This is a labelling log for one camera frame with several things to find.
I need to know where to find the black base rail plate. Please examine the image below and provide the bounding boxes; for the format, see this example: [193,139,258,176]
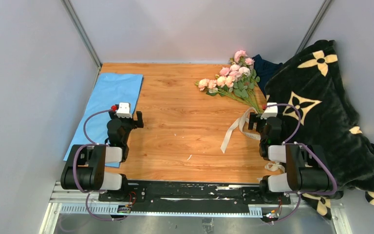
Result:
[98,180,291,216]

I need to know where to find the vertical frame post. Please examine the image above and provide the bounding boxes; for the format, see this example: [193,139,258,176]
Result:
[295,0,333,55]
[61,0,102,71]

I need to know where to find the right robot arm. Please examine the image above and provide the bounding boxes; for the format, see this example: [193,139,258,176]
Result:
[248,112,337,204]

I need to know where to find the blue wrapping paper sheet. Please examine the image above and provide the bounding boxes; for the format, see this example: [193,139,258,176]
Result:
[63,73,144,161]

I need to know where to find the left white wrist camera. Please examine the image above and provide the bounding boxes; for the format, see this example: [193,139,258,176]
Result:
[115,102,132,118]

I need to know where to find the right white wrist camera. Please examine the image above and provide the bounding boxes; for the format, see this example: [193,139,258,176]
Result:
[261,102,278,119]

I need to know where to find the left vertical frame post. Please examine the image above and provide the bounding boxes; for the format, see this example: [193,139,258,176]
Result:
[61,0,102,71]

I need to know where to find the right vertical frame post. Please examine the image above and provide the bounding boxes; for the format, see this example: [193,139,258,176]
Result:
[295,0,333,55]

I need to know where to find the cream ribbon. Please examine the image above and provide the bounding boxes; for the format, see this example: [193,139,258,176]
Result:
[220,107,285,173]

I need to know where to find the aluminium frame rail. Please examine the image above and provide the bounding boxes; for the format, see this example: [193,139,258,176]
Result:
[38,181,354,234]

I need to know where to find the black patterned plush blanket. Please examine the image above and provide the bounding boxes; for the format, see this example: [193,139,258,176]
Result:
[265,40,374,219]

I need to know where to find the dark navy cloth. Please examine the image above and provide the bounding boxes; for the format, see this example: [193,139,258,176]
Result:
[252,55,283,97]

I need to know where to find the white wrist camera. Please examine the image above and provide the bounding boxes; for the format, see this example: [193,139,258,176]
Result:
[261,102,278,119]
[115,102,132,118]

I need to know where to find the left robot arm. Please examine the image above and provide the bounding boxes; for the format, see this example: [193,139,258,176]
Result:
[60,108,144,201]

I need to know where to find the pink fake flower stem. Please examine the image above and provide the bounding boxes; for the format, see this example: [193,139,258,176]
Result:
[194,77,262,113]

